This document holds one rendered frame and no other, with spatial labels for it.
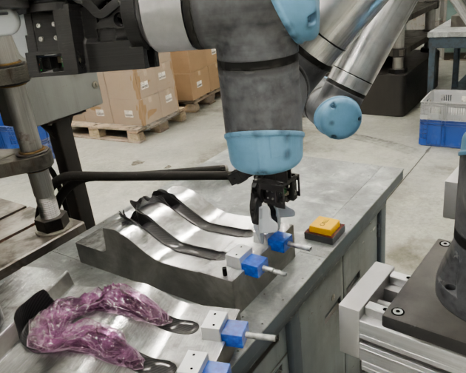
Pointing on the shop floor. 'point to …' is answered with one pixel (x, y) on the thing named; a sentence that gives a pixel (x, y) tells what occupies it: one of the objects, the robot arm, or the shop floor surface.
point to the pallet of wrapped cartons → (133, 103)
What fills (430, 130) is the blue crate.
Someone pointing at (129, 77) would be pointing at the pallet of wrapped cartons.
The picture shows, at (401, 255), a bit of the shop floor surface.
